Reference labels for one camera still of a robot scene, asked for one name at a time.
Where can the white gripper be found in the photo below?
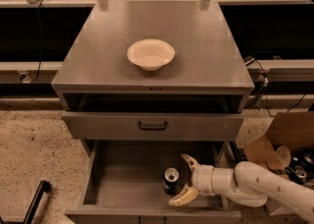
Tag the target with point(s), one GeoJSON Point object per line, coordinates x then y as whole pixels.
{"type": "Point", "coordinates": [202, 176]}

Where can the blue pepsi can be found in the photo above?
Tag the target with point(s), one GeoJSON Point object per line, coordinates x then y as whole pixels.
{"type": "Point", "coordinates": [171, 180]}

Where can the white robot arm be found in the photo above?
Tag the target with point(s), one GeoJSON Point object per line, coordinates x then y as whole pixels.
{"type": "Point", "coordinates": [247, 184]}

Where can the open grey middle drawer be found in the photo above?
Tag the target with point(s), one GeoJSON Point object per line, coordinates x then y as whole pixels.
{"type": "Point", "coordinates": [125, 185]}

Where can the grey metal drawer cabinet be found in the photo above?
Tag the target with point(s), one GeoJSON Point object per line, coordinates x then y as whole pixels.
{"type": "Point", "coordinates": [206, 76]}

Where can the grey top drawer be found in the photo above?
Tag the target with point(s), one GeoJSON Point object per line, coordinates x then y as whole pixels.
{"type": "Point", "coordinates": [123, 126]}

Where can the clear plastic cup in box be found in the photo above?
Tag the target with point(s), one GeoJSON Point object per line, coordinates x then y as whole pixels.
{"type": "Point", "coordinates": [284, 155]}

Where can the cans in cardboard box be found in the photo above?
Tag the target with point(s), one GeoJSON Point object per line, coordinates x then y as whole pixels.
{"type": "Point", "coordinates": [301, 167]}

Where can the brown cardboard box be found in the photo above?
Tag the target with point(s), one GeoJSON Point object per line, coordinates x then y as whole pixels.
{"type": "Point", "coordinates": [295, 130]}

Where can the white paper bowl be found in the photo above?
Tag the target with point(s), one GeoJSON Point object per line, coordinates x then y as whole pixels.
{"type": "Point", "coordinates": [151, 54]}

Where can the black bar lower left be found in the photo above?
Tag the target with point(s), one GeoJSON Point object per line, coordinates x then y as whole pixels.
{"type": "Point", "coordinates": [44, 187]}

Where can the black top drawer handle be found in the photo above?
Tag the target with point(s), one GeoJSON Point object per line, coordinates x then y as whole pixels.
{"type": "Point", "coordinates": [152, 126]}

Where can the wall power outlet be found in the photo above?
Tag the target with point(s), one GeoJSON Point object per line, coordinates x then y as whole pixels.
{"type": "Point", "coordinates": [25, 77]}

